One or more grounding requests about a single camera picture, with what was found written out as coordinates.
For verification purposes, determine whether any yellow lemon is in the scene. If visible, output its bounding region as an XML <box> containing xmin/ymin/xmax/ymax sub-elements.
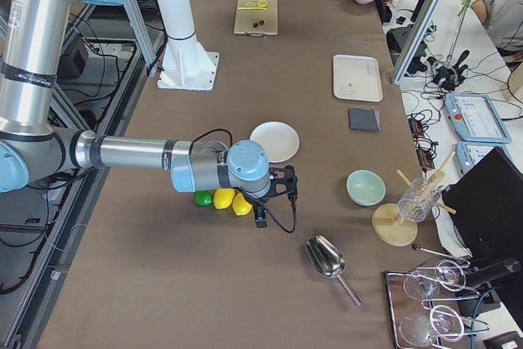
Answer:
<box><xmin>212</xmin><ymin>188</ymin><xmax>235</xmax><ymax>209</ymax></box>
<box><xmin>232</xmin><ymin>193</ymin><xmax>253</xmax><ymax>217</ymax></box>

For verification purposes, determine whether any black laptop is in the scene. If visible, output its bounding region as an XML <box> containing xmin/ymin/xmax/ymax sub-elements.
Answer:
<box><xmin>442</xmin><ymin>147</ymin><xmax>522</xmax><ymax>262</ymax></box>

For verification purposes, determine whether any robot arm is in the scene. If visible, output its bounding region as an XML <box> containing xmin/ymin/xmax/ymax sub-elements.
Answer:
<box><xmin>1</xmin><ymin>0</ymin><xmax>297</xmax><ymax>228</ymax></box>

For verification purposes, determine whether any mint green bowl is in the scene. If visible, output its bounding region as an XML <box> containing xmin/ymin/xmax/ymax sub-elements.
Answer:
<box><xmin>346</xmin><ymin>170</ymin><xmax>386</xmax><ymax>207</ymax></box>

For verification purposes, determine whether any grey folded cloth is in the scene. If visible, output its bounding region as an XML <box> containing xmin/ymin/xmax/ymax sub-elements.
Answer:
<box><xmin>347</xmin><ymin>107</ymin><xmax>381</xmax><ymax>133</ymax></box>

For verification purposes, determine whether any green lime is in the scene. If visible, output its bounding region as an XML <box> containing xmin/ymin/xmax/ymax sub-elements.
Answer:
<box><xmin>193</xmin><ymin>190</ymin><xmax>213</xmax><ymax>207</ymax></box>

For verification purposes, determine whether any cream rabbit tray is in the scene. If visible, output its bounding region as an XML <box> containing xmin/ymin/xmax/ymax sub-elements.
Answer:
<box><xmin>333</xmin><ymin>54</ymin><xmax>383</xmax><ymax>102</ymax></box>

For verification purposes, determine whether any wine glass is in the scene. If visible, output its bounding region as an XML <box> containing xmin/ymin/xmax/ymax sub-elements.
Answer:
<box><xmin>399</xmin><ymin>305</ymin><xmax>465</xmax><ymax>348</ymax></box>
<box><xmin>403</xmin><ymin>259</ymin><xmax>466</xmax><ymax>301</ymax></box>

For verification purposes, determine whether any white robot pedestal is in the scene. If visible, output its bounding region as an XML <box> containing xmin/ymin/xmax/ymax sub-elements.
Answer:
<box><xmin>157</xmin><ymin>0</ymin><xmax>219</xmax><ymax>92</ymax></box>

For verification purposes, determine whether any wooden cutting board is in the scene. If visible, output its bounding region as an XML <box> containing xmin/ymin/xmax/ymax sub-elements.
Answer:
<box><xmin>233</xmin><ymin>0</ymin><xmax>279</xmax><ymax>37</ymax></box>

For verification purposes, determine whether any metal scoop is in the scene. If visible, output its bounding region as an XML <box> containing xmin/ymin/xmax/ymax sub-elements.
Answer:
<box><xmin>305</xmin><ymin>235</ymin><xmax>362</xmax><ymax>306</ymax></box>

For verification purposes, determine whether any metal glass rack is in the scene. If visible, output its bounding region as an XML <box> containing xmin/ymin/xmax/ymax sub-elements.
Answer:
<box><xmin>383</xmin><ymin>259</ymin><xmax>489</xmax><ymax>348</ymax></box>

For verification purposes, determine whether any blue teach pendant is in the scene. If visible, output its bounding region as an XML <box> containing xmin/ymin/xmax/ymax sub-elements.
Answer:
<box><xmin>444</xmin><ymin>93</ymin><xmax>512</xmax><ymax>144</ymax></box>
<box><xmin>455</xmin><ymin>141</ymin><xmax>512</xmax><ymax>175</ymax></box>

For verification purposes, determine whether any white round plate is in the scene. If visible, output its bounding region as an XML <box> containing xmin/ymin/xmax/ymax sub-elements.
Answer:
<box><xmin>250</xmin><ymin>121</ymin><xmax>300</xmax><ymax>163</ymax></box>

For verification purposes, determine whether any yellow plastic knife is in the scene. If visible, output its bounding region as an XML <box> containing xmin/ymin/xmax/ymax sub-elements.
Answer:
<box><xmin>237</xmin><ymin>6</ymin><xmax>266</xmax><ymax>11</ymax></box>

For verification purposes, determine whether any clear glass cup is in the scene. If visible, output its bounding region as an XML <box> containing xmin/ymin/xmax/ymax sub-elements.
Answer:
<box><xmin>397</xmin><ymin>178</ymin><xmax>440</xmax><ymax>223</ymax></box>

